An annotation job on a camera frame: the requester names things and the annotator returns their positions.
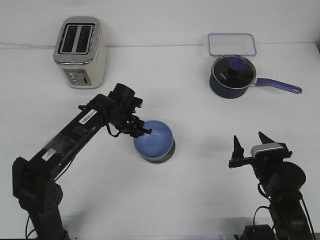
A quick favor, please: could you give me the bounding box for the blue saucepan with handle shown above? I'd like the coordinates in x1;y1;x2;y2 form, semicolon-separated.
209;69;303;99

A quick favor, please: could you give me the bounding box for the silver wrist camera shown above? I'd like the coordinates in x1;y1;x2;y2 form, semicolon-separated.
250;142;285;159

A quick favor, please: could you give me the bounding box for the glass pot lid blue knob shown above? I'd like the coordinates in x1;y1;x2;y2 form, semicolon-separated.
211;54;256;89

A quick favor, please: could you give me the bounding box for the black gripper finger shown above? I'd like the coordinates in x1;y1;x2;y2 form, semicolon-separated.
231;135;244;161
141;128;152;135
258;131;273;145

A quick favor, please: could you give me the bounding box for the blue bowl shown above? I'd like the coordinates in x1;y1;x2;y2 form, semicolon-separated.
133;120;175;159

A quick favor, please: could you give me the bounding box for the cream and steel toaster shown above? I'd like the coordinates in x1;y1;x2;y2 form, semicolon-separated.
53;16;107;89

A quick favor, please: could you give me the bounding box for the green bowl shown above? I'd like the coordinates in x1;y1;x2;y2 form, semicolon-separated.
142;140;176;164

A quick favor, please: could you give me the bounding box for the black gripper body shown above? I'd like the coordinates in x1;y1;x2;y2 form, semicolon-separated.
228;149;293;181
114;115;146;138

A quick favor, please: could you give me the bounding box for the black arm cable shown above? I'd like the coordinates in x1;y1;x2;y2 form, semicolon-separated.
24;214;38;240
252;183;316;240

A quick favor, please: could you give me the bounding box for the white toaster power cord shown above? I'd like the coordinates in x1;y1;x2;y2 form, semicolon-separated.
0;43;57;49

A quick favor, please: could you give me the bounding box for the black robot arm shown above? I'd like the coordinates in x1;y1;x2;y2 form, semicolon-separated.
12;83;152;240
228;132;316;240

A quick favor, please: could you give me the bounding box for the clear container blue rim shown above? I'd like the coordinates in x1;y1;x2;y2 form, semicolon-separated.
207;33;257;57

